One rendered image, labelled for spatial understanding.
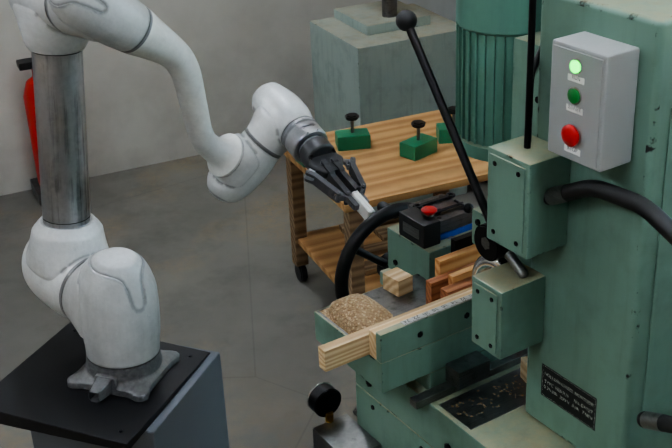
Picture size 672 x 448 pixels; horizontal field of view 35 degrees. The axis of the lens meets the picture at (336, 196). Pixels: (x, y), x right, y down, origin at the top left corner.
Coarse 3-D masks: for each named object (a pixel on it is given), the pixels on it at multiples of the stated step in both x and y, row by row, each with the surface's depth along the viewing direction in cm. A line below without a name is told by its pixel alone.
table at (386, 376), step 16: (416, 288) 200; (384, 304) 195; (400, 304) 195; (416, 304) 195; (320, 320) 193; (320, 336) 195; (336, 336) 189; (448, 336) 185; (464, 336) 187; (416, 352) 182; (432, 352) 184; (448, 352) 186; (464, 352) 188; (352, 368) 187; (368, 368) 182; (384, 368) 179; (400, 368) 181; (416, 368) 183; (432, 368) 185; (384, 384) 180; (400, 384) 182
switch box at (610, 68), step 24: (552, 48) 143; (576, 48) 139; (600, 48) 138; (624, 48) 137; (552, 72) 144; (600, 72) 136; (624, 72) 138; (552, 96) 145; (600, 96) 138; (624, 96) 139; (552, 120) 146; (576, 120) 142; (600, 120) 139; (624, 120) 141; (552, 144) 148; (600, 144) 140; (624, 144) 142; (600, 168) 141
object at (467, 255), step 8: (464, 248) 197; (472, 248) 197; (448, 256) 195; (456, 256) 195; (464, 256) 196; (472, 256) 197; (440, 264) 193; (448, 264) 194; (456, 264) 196; (464, 264) 197; (440, 272) 194
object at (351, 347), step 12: (468, 288) 191; (408, 312) 185; (348, 336) 179; (360, 336) 178; (324, 348) 176; (336, 348) 176; (348, 348) 178; (360, 348) 179; (324, 360) 176; (336, 360) 177; (348, 360) 178
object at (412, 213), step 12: (432, 204) 209; (444, 204) 209; (408, 216) 203; (420, 216) 202; (432, 216) 202; (444, 216) 204; (456, 216) 204; (468, 216) 206; (408, 228) 203; (420, 228) 200; (432, 228) 200; (444, 228) 203; (456, 228) 205; (468, 228) 207; (420, 240) 201; (432, 240) 201
